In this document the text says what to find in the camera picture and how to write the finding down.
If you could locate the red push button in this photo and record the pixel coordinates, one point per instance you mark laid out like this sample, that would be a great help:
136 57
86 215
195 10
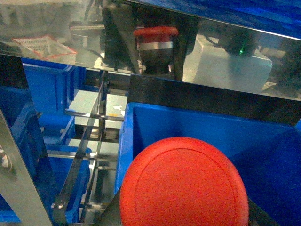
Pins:
183 181

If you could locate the black back panel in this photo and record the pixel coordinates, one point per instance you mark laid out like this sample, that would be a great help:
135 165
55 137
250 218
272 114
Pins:
177 94

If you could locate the large blue plastic bin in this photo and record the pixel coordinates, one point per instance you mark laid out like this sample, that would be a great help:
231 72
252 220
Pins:
266 154

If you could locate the upper steel shelf rail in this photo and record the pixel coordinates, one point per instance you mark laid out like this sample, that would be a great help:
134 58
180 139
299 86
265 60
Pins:
252 46

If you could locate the steel rack upright post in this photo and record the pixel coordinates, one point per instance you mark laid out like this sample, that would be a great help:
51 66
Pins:
16 184

